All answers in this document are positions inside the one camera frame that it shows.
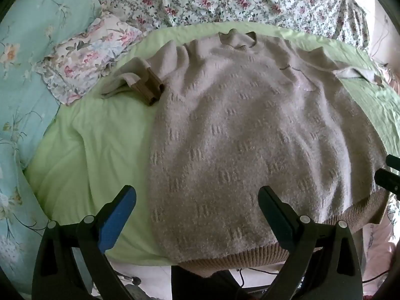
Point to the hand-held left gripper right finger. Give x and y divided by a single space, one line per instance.
281 215

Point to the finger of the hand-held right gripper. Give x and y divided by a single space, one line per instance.
393 161
389 179

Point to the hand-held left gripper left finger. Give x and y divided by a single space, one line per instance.
115 222

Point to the beige knitted sweater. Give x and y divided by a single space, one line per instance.
250 137

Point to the pink patterned cloth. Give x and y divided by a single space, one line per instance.
379 240

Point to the light green bed sheet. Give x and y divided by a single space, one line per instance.
103 150

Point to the person's dark trouser leg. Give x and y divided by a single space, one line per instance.
193 287

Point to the light blue floral blanket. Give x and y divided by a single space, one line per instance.
28 78

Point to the pastel floral ruffled pillow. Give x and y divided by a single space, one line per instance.
84 56

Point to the white red-flowered quilt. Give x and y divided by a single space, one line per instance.
225 0

